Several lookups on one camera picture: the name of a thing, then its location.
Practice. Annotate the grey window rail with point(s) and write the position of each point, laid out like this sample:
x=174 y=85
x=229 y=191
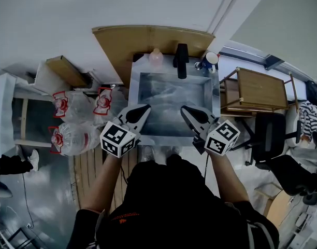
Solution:
x=251 y=52

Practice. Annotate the white cabinet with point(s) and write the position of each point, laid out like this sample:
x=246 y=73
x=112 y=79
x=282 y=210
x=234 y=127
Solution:
x=3 y=108

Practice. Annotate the wooden cart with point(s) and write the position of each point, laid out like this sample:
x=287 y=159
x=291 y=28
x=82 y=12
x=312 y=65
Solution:
x=259 y=87

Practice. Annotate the person's right forearm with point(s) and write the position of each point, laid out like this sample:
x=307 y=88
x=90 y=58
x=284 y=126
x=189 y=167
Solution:
x=228 y=178

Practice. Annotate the blue and white mug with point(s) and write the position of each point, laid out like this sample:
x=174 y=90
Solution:
x=209 y=61

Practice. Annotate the person's left shoe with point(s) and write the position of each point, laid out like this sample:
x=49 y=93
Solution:
x=147 y=153

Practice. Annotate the large cardboard sheet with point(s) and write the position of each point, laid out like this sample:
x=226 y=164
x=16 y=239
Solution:
x=117 y=43

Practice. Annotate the person's left forearm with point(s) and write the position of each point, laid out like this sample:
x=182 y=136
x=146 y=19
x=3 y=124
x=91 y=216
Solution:
x=101 y=183

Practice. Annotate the person's shoe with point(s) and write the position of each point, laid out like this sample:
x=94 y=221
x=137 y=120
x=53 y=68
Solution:
x=173 y=151
x=147 y=153
x=34 y=159

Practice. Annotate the black metal rack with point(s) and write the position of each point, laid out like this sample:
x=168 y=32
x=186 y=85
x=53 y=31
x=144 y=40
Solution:
x=8 y=236

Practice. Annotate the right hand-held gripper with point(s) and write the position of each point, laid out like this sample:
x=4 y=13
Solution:
x=222 y=139

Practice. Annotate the person's right shoe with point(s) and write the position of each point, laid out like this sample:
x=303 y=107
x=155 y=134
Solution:
x=173 y=151

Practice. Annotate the metal sink counter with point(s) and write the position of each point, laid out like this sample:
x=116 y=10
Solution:
x=134 y=87

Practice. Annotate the person's black shirt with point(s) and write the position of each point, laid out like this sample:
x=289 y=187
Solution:
x=174 y=211

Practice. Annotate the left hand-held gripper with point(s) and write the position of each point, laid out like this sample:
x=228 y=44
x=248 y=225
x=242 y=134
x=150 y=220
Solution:
x=114 y=137

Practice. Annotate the pink plastic bottle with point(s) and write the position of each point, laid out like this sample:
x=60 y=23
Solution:
x=156 y=58

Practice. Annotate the wooden pallet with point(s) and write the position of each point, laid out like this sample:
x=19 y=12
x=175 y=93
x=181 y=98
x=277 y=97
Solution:
x=83 y=170

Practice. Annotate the black office chair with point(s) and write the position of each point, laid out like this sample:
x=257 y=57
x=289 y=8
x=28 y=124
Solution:
x=270 y=136

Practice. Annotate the long cardboard box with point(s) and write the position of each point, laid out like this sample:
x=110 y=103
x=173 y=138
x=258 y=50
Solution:
x=68 y=70

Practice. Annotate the round wooden table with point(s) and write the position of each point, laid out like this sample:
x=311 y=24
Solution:
x=279 y=209

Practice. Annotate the black faucet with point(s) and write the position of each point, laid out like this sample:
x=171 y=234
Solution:
x=181 y=61

